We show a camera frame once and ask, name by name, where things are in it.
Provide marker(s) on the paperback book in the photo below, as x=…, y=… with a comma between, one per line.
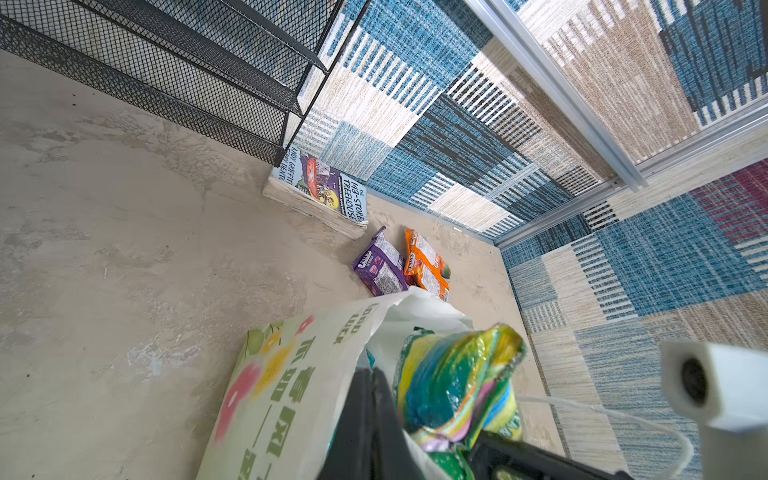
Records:
x=314, y=188

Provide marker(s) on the green Fox's Spring Tea bag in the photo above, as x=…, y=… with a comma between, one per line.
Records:
x=451, y=387

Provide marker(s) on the white paper bag with illustration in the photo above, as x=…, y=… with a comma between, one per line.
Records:
x=291, y=379

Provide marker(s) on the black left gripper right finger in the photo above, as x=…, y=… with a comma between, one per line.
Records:
x=391, y=458

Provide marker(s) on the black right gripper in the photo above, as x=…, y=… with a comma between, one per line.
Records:
x=494, y=457

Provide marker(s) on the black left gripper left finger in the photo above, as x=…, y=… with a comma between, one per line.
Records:
x=354, y=450

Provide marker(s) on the purple snack packet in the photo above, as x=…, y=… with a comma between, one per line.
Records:
x=381, y=266

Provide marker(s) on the black wire shelf rack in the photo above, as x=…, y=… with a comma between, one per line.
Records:
x=243, y=73

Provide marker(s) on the orange snack packet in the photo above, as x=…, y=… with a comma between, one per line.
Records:
x=425, y=268

